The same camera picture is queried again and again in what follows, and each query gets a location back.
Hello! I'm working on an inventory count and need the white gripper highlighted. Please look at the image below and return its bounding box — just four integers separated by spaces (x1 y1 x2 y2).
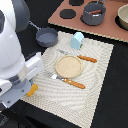
0 52 43 109

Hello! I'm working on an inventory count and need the low grey pot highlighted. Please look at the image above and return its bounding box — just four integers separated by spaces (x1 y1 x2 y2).
29 21 58 48

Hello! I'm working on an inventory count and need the light blue milk carton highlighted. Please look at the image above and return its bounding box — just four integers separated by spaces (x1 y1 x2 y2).
70 32 84 50

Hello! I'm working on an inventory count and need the tall grey pot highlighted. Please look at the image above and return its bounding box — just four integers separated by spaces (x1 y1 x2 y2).
83 0 106 26

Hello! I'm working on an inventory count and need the yellow toy bread loaf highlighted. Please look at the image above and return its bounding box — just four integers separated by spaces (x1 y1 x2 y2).
26 84 38 97

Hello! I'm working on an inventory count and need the brown toy sausage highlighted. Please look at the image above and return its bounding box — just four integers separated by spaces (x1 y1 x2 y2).
89 10 102 15

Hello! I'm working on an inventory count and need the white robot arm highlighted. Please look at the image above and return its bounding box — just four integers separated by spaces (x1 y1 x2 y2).
0 0 43 111

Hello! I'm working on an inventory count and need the round beige plate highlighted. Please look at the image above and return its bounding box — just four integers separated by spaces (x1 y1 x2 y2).
55 55 83 78

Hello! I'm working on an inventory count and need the woven beige placemat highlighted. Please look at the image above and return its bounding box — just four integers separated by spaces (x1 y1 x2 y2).
22 31 113 128

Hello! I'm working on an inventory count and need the beige bowl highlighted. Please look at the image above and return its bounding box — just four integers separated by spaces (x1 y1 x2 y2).
118 4 128 30

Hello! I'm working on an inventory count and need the fork with wooden handle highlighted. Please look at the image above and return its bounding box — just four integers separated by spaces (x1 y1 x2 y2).
44 71 85 89

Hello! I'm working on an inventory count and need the knife with wooden handle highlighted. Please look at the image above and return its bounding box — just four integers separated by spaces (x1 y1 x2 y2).
58 50 97 63

